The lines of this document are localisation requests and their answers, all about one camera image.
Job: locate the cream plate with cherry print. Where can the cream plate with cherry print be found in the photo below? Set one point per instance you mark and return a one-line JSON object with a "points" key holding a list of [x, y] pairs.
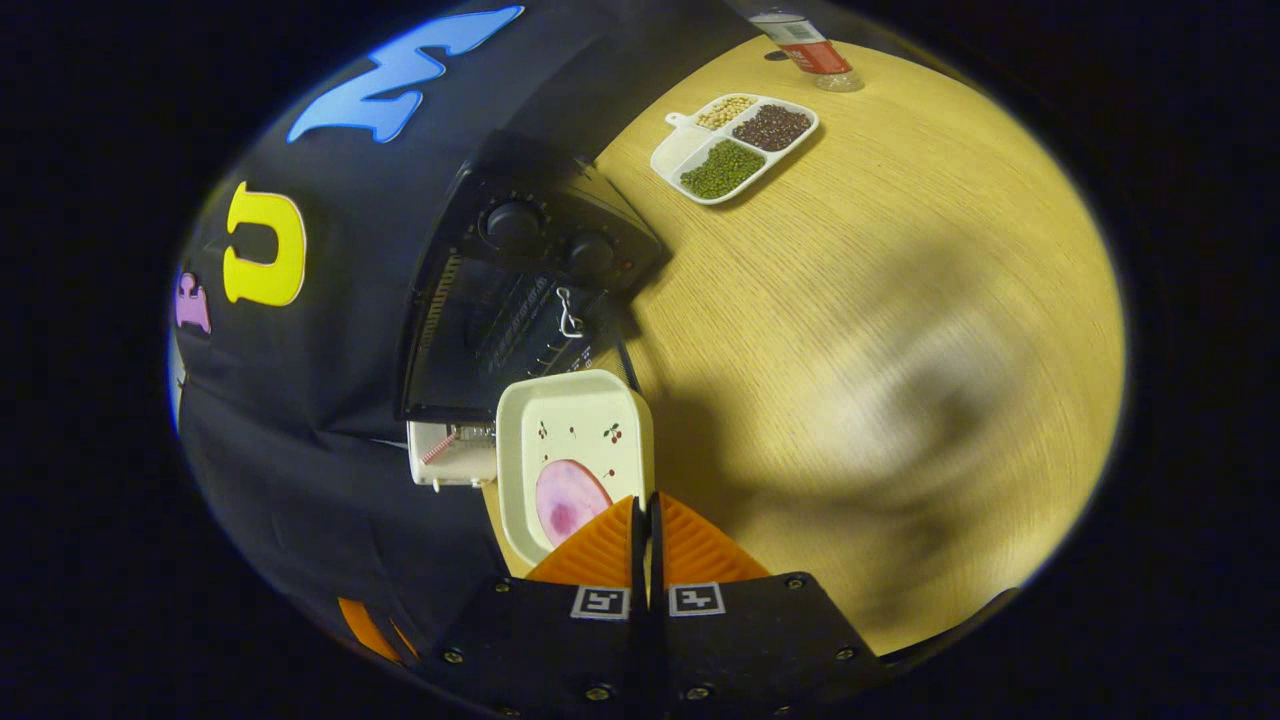
{"points": [[570, 420]]}

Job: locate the black electric oven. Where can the black electric oven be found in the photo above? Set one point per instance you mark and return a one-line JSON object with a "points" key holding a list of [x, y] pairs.
{"points": [[510, 270]]}

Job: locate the clear bottle with red label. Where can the clear bottle with red label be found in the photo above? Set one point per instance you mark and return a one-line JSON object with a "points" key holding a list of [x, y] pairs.
{"points": [[812, 50]]}

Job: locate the pink striped straw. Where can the pink striped straw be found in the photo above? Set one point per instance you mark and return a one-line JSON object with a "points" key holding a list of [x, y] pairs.
{"points": [[440, 447]]}

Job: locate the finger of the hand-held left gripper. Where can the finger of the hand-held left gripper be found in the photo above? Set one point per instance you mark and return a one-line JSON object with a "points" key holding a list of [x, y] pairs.
{"points": [[365, 622]]}

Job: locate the white divided dish with beans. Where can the white divided dish with beans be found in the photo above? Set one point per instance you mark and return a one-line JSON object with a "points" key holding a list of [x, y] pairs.
{"points": [[730, 150]]}

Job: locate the white toaster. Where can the white toaster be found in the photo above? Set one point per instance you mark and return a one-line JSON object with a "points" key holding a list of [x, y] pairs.
{"points": [[455, 470]]}

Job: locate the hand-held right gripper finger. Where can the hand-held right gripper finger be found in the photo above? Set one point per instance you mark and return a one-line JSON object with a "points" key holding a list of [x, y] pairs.
{"points": [[640, 560], [657, 560]]}

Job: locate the pink ham slice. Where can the pink ham slice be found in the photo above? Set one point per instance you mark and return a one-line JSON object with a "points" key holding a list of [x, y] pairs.
{"points": [[570, 500]]}

